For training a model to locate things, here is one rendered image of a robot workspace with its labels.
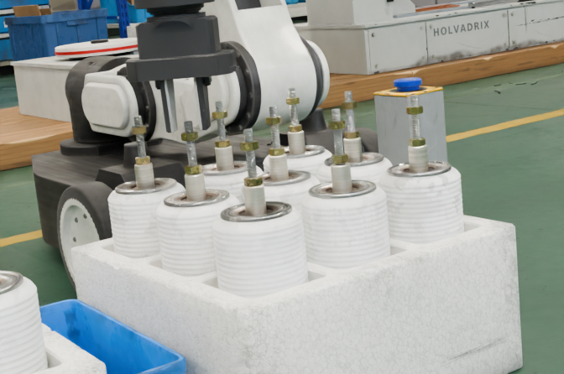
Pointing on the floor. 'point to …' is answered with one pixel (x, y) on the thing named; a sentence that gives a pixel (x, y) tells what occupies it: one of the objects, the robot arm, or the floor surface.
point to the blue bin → (111, 340)
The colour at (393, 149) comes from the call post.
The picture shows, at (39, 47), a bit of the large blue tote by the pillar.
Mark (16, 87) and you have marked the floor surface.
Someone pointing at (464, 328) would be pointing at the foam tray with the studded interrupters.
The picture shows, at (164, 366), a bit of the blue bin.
